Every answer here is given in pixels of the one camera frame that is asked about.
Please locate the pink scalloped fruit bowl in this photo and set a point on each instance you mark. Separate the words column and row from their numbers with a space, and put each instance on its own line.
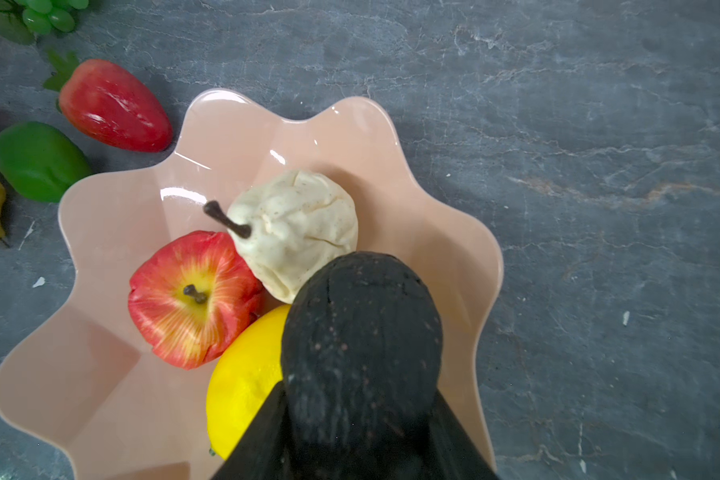
column 87, row 382

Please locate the red fake apple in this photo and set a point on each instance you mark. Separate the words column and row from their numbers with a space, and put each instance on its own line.
column 193, row 298

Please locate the yellow fake lemon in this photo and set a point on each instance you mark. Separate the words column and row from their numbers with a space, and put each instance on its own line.
column 242, row 380

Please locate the beige fake pear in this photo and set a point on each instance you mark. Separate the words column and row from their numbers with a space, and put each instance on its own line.
column 289, row 228

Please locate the red fake strawberry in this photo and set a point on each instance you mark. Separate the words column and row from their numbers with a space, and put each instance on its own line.
column 109, row 104

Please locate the green fake lime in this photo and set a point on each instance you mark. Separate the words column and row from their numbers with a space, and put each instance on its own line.
column 40, row 162

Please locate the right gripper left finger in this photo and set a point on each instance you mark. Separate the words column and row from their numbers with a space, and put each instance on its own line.
column 262, row 452

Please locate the green fake grapes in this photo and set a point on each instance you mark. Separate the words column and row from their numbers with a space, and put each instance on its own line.
column 22, row 21

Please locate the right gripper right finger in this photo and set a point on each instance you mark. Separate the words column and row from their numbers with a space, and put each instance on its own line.
column 361, row 357

